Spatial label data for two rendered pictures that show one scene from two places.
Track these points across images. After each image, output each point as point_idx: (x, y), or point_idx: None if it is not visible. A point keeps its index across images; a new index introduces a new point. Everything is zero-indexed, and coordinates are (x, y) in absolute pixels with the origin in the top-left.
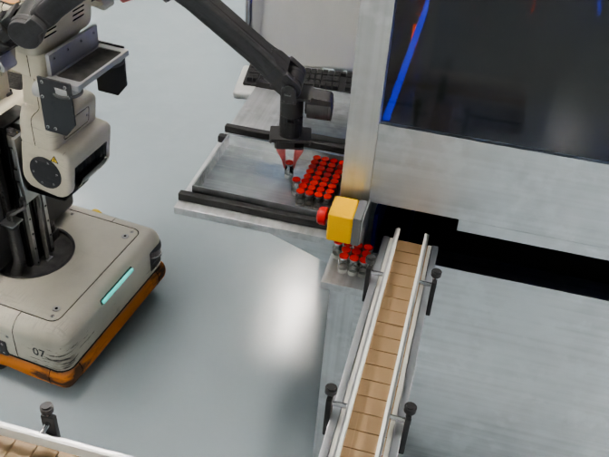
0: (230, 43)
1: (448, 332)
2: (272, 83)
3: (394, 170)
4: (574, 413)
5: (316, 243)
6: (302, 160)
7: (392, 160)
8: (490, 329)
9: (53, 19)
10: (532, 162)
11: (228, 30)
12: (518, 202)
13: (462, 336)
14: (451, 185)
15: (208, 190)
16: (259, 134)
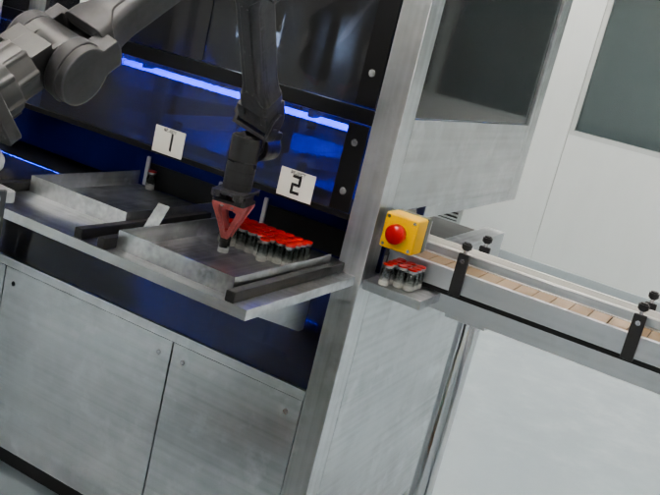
0: (263, 65)
1: (396, 337)
2: (268, 116)
3: (410, 169)
4: (429, 370)
5: (295, 307)
6: (192, 238)
7: (412, 157)
8: (414, 315)
9: (122, 43)
10: (463, 133)
11: (272, 45)
12: (451, 174)
13: (401, 336)
14: (430, 171)
15: (248, 277)
16: (120, 228)
